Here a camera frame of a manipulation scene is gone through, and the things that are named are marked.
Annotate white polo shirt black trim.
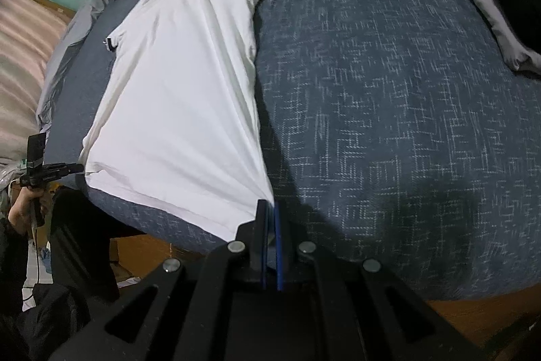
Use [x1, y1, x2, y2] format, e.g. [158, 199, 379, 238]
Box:
[80, 0, 273, 241]

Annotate person's left hand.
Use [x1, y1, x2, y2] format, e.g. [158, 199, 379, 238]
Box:
[8, 187, 51, 235]

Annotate black trousers of person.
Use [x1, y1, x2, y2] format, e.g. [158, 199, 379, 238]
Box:
[18, 189, 141, 360]

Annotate pink striped curtain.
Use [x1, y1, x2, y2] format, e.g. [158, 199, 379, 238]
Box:
[0, 0, 72, 168]

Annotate wooden bed frame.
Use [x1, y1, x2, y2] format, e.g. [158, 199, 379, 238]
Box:
[110, 234, 203, 278]

